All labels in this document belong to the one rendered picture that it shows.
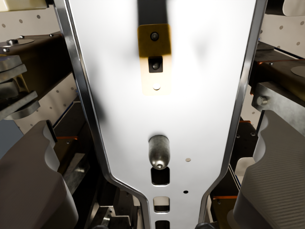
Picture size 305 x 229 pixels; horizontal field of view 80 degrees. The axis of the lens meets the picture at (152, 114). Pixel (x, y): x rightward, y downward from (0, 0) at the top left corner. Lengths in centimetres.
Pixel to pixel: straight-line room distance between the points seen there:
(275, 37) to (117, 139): 49
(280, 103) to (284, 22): 38
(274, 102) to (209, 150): 11
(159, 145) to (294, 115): 16
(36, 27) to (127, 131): 42
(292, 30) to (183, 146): 45
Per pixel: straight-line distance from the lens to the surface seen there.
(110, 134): 29
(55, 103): 67
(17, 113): 22
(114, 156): 32
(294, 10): 29
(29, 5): 21
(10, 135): 77
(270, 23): 60
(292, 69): 32
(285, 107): 26
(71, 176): 33
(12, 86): 21
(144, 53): 22
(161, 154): 25
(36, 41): 27
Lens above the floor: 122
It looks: 58 degrees down
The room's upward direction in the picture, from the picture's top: 179 degrees counter-clockwise
